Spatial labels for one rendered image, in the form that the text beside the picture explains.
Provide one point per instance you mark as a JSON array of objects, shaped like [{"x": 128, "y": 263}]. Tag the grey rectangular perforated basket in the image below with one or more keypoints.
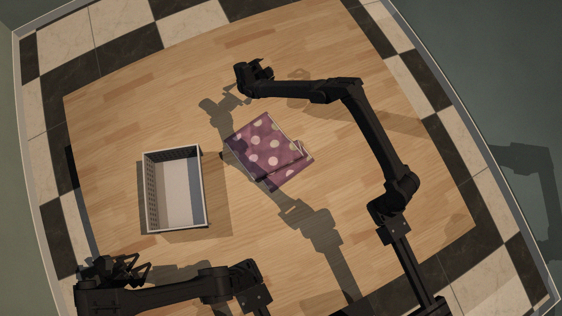
[{"x": 173, "y": 191}]

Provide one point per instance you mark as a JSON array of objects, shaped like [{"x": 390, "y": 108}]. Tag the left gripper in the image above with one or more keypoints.
[{"x": 134, "y": 280}]

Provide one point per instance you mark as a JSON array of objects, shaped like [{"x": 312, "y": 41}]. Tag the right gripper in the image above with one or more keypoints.
[{"x": 255, "y": 64}]

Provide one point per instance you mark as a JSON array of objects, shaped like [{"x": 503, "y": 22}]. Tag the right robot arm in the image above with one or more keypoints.
[{"x": 401, "y": 183}]

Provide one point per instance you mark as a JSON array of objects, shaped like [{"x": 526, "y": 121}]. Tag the pink polka-dot towel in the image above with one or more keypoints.
[{"x": 266, "y": 153}]

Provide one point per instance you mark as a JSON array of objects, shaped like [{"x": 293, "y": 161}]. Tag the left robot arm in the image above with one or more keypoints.
[{"x": 213, "y": 285}]

